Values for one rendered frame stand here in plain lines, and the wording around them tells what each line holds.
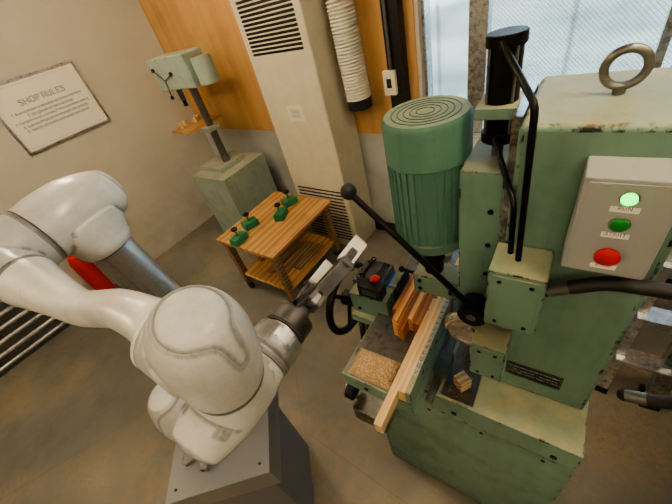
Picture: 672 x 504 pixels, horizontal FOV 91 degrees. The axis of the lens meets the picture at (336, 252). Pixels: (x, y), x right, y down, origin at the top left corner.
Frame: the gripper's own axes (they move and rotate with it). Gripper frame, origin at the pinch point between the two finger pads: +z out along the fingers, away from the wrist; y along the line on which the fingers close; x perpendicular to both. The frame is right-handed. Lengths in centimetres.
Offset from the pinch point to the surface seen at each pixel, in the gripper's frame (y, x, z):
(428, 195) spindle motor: 13.7, -4.4, 16.1
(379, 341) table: -28.1, -28.8, 6.2
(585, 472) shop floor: -41, -140, 32
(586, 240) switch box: 34.1, -21.4, 6.8
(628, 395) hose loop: 17, -62, 11
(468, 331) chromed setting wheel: -1.5, -35.7, 9.9
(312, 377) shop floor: -136, -51, 17
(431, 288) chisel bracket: -11.1, -27.3, 20.4
